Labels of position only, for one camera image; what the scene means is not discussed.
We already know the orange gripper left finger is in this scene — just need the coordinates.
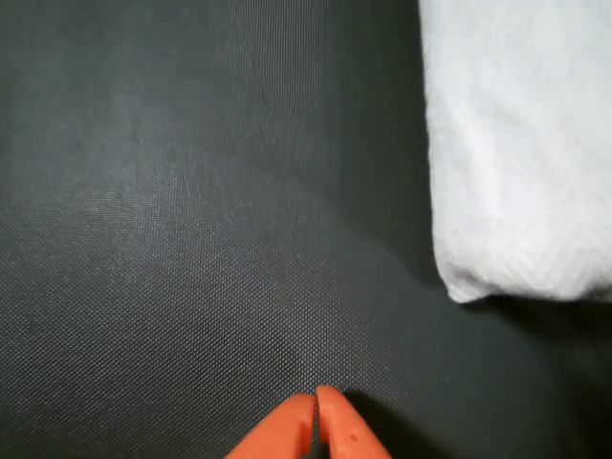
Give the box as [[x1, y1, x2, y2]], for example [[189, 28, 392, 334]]
[[224, 392, 317, 459]]

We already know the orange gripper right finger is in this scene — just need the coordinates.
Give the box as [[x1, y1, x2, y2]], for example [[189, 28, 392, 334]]
[[315, 384, 393, 459]]

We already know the white striped towel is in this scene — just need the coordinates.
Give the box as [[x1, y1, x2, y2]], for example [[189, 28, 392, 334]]
[[418, 0, 612, 305]]

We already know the black desk mat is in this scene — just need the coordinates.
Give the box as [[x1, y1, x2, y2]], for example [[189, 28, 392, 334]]
[[0, 0, 612, 459]]

